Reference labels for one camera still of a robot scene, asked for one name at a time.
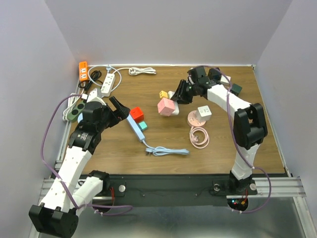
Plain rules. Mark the red cube socket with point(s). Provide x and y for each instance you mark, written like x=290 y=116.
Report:
x=137 y=114

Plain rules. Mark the light blue power strip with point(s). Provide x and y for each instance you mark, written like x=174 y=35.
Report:
x=135 y=128

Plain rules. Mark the yellow small plug adapter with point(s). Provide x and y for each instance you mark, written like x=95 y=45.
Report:
x=163 y=94

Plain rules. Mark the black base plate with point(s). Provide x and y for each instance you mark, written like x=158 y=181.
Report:
x=172 y=190

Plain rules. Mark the teal small plug adapter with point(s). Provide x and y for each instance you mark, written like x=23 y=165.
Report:
x=142 y=125

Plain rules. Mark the pink cube socket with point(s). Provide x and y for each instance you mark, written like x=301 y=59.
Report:
x=165 y=107

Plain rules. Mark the white square charger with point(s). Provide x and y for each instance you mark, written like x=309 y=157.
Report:
x=225 y=80

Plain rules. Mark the black cube adapter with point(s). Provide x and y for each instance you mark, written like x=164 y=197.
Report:
x=214 y=74

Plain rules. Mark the round pink socket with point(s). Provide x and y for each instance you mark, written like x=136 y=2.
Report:
x=193 y=121

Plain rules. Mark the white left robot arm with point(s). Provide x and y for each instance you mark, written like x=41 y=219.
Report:
x=58 y=212

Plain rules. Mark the dark green cube adapter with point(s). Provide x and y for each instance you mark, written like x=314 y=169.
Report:
x=236 y=89

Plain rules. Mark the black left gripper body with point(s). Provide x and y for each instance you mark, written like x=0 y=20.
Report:
x=109 y=118

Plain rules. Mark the white long power strip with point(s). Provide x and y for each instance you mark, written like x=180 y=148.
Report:
x=108 y=84

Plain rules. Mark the white triangular power strip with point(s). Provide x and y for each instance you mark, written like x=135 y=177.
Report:
x=176 y=106

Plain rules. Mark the round light blue socket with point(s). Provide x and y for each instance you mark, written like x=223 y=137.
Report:
x=80 y=117

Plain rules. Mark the dark green power strip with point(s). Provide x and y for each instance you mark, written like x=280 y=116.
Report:
x=73 y=115

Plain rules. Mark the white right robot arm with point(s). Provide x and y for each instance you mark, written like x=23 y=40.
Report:
x=246 y=121

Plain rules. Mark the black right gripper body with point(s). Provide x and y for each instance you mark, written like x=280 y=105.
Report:
x=194 y=86

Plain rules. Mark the white cube socket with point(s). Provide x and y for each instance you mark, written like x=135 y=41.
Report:
x=203 y=113

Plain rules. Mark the orange power strip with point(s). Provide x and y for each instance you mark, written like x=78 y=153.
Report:
x=83 y=71

